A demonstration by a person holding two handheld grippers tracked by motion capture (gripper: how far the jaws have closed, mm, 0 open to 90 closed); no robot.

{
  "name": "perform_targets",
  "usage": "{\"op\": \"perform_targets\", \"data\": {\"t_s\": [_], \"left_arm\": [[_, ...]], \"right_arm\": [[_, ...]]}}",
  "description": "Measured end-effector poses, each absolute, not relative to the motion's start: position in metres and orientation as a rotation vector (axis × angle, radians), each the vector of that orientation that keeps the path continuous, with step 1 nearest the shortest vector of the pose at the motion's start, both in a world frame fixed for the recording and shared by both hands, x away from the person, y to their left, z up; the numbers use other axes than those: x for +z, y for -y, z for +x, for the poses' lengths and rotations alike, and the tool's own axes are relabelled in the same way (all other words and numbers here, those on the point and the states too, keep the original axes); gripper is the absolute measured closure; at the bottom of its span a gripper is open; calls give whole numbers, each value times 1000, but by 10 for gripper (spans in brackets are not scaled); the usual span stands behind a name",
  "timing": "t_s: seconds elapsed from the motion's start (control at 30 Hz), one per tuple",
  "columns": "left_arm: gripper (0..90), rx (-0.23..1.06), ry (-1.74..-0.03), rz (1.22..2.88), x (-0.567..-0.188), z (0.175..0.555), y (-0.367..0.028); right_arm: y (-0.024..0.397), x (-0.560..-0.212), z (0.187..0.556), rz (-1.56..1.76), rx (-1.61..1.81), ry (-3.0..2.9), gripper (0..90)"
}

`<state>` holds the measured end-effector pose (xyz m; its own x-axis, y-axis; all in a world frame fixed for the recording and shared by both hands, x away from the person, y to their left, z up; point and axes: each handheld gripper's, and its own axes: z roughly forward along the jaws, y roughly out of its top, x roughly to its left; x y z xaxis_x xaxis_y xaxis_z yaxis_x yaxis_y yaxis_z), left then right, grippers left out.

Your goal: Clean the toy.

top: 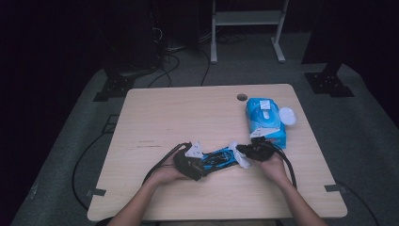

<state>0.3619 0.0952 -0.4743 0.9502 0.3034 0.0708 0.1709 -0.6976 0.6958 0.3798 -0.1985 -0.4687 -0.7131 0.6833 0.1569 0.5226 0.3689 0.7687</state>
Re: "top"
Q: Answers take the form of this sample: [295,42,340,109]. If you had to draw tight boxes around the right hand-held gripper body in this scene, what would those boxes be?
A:
[247,126,280,163]

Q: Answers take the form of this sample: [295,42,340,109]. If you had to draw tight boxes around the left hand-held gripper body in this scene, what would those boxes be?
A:
[172,140,205,173]

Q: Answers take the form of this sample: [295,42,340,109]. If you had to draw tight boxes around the white wet wipe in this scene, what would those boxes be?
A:
[229,140,252,170]

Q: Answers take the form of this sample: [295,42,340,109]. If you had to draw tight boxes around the blue wet wipes pack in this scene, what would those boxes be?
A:
[245,97,297,150]

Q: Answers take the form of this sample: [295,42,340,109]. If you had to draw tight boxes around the person's right hand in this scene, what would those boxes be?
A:
[255,153,295,189]

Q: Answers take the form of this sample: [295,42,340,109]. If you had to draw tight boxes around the person's left hand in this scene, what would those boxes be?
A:
[150,154,189,186]

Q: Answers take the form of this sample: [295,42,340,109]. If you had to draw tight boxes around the grey tape strip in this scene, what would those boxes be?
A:
[324,184,347,193]
[85,187,107,198]

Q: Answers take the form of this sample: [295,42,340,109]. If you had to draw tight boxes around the black stand base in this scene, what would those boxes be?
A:
[92,73,136,103]
[303,60,356,99]

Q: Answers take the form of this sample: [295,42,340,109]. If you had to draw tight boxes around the dark equipment cabinet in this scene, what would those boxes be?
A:
[102,0,166,74]

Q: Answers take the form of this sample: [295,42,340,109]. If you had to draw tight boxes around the left hand-held gripper black cable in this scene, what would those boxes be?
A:
[141,141,192,186]

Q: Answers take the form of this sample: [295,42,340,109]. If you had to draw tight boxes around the hand-held gripper black cable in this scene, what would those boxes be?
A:
[141,141,192,186]
[266,142,298,189]

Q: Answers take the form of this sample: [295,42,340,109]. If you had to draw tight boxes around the right hand-held gripper black cable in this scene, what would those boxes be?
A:
[266,142,298,189]

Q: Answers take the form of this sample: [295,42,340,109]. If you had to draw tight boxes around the black floor cable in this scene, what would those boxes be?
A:
[335,180,381,226]
[72,130,111,212]
[146,52,182,89]
[199,46,212,87]

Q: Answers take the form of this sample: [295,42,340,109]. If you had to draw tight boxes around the white metal desk frame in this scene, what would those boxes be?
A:
[210,0,290,65]

